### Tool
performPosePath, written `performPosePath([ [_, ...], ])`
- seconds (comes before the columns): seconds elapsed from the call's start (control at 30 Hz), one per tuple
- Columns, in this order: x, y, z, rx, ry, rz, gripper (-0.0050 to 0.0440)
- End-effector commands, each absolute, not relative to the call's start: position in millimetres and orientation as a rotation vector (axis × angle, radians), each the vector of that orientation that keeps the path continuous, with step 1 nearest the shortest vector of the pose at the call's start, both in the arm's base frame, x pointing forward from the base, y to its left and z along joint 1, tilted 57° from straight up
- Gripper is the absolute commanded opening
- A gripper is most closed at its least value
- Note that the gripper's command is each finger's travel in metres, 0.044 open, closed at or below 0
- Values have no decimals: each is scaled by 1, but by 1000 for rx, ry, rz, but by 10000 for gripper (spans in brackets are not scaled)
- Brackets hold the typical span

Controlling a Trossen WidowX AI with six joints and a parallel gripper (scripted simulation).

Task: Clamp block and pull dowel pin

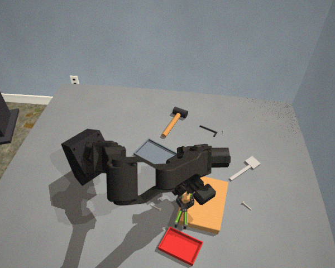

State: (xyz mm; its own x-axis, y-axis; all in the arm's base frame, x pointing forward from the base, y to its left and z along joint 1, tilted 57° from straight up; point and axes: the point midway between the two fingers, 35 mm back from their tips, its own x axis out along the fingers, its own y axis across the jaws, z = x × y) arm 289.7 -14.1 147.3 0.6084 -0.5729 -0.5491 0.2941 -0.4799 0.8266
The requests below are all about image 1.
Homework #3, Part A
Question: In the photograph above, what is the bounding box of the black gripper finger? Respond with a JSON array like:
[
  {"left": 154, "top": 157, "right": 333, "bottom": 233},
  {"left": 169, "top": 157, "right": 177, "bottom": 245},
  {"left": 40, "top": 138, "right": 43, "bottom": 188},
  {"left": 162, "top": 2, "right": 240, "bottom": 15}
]
[{"left": 186, "top": 187, "right": 195, "bottom": 194}]

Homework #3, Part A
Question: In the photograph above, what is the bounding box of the light wooden board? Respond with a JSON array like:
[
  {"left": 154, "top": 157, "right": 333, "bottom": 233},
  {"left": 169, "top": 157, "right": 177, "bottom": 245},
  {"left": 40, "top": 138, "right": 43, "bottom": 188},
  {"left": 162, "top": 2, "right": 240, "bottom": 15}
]
[{"left": 187, "top": 176, "right": 228, "bottom": 234}]

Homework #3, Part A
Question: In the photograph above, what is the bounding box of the black and green spring clamp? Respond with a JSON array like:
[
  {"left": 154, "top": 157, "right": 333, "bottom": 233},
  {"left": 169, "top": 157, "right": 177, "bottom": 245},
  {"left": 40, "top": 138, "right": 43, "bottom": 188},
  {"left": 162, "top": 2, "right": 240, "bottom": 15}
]
[{"left": 174, "top": 193, "right": 195, "bottom": 229}]

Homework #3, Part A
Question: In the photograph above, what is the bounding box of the mallet with wooden handle and black head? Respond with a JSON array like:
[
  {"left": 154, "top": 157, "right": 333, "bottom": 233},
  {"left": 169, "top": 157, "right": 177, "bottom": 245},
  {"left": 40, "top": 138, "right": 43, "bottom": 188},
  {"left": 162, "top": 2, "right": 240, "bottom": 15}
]
[{"left": 162, "top": 107, "right": 188, "bottom": 137}]

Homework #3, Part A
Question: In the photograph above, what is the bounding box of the red shallow tray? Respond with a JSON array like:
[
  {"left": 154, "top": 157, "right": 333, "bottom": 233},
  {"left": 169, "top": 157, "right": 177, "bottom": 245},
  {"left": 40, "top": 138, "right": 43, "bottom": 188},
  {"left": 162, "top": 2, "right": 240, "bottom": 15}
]
[{"left": 159, "top": 227, "right": 203, "bottom": 266}]

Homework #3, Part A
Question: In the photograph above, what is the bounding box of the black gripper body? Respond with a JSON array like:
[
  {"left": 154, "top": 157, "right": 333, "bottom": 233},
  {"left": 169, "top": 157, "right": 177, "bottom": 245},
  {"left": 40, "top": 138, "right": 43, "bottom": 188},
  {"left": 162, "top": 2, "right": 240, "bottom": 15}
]
[{"left": 166, "top": 155, "right": 216, "bottom": 205}]

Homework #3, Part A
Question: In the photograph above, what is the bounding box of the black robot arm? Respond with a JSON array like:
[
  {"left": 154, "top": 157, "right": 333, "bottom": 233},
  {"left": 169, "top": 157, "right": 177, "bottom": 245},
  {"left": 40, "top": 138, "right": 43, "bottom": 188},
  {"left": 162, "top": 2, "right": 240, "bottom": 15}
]
[{"left": 81, "top": 140, "right": 231, "bottom": 205}]

